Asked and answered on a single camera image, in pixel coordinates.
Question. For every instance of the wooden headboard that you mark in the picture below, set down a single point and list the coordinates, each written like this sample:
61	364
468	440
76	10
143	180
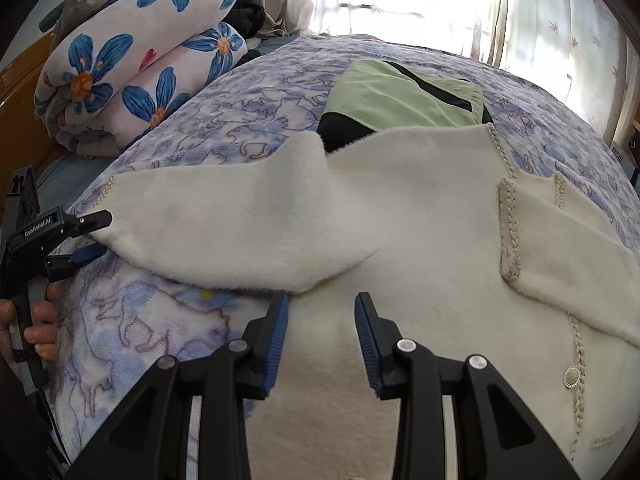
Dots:
20	90

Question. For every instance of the person's left hand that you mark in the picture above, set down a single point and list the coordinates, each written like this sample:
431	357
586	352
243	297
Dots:
42	312

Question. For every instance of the person's left forearm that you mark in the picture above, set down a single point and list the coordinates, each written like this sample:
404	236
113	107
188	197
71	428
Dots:
17	420

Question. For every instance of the purple patterned bed blanket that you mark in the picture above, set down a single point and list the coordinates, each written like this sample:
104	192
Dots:
250	105

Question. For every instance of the black clothes pile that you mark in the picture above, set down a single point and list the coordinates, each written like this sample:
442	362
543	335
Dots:
247	12

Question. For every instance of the folded blue floral blanket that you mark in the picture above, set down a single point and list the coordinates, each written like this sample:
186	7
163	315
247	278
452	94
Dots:
125	60

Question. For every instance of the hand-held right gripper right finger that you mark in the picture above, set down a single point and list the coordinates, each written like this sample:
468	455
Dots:
367	341

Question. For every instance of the green and black garment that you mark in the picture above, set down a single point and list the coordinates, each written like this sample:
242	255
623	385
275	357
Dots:
390	95

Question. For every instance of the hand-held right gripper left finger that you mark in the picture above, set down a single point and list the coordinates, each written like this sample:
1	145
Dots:
278	340

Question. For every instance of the white fleece coat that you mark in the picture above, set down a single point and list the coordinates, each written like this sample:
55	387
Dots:
425	220

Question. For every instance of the white leaf print curtain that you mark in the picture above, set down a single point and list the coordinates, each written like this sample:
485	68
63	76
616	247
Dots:
560	35
400	0

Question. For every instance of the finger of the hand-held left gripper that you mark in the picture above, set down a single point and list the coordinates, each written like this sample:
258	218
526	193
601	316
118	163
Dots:
92	220
87	254

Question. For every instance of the white printed cardboard box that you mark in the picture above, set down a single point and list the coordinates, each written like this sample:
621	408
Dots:
625	152

